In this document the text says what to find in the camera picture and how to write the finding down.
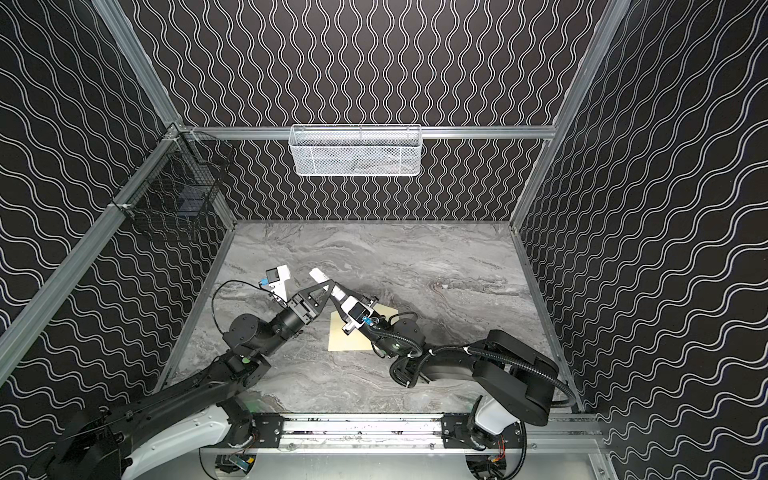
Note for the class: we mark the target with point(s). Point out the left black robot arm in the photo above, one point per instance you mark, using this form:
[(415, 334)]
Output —
[(100, 444)]

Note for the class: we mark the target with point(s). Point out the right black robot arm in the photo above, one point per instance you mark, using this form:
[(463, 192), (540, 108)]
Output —
[(520, 385)]

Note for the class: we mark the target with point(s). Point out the black mounting plate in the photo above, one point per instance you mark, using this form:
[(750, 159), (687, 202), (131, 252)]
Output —
[(458, 432), (262, 430)]

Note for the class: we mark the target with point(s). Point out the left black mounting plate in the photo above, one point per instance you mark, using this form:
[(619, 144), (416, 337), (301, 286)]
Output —
[(262, 430)]

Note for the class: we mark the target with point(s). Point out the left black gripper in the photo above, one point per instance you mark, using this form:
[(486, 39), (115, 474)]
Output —
[(303, 305)]

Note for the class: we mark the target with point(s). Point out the white wire mesh basket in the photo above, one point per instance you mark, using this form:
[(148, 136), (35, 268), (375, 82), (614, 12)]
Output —
[(356, 150)]

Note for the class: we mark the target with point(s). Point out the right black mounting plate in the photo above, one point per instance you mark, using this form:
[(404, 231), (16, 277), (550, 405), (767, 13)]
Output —
[(458, 432)]

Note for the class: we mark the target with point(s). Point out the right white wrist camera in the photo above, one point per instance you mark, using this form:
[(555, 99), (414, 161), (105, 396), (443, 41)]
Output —
[(352, 322)]

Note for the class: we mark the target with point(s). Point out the cream yellow envelope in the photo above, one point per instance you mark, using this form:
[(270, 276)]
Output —
[(339, 341)]

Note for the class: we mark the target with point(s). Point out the white glue stick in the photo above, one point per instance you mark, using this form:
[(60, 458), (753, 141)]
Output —
[(328, 289)]

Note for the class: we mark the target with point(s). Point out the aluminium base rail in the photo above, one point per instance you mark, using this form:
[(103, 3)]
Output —
[(366, 433)]

